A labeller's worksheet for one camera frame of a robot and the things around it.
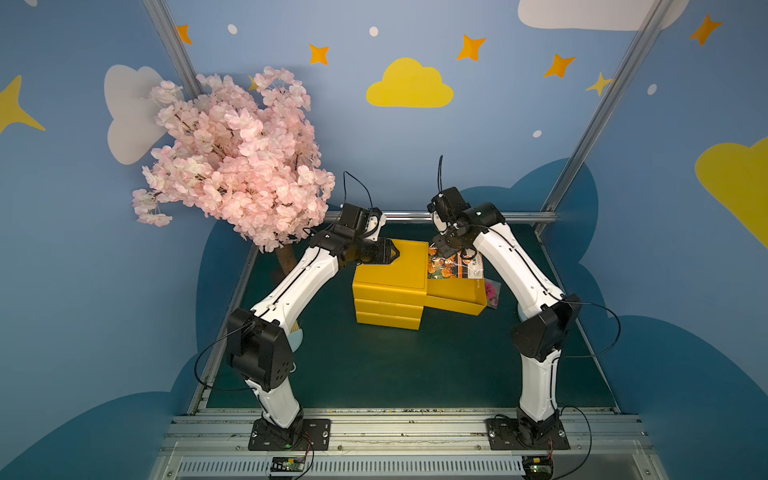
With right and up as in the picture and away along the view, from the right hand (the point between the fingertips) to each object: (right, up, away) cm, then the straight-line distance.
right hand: (455, 238), depth 85 cm
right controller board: (+18, -58, -12) cm, 62 cm away
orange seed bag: (-2, -8, +1) cm, 9 cm away
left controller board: (-44, -56, -13) cm, 73 cm away
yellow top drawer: (+1, -16, +1) cm, 17 cm away
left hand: (-18, -3, -2) cm, 19 cm away
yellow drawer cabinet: (-18, -15, -7) cm, 25 cm away
